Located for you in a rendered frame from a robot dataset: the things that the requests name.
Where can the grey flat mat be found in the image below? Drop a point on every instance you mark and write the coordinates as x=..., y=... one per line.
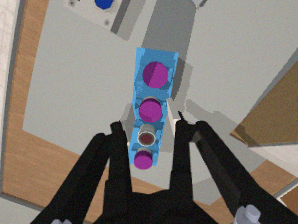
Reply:
x=231, y=54

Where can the grey button panel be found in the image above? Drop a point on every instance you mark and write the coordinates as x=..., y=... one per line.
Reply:
x=105, y=13

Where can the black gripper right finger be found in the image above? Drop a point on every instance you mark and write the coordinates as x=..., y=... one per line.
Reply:
x=246, y=200

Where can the purple cylindrical cap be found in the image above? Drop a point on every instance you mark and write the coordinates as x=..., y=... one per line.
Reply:
x=150, y=110
x=143, y=160
x=155, y=75

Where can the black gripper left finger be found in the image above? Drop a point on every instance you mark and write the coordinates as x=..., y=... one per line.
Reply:
x=71, y=202

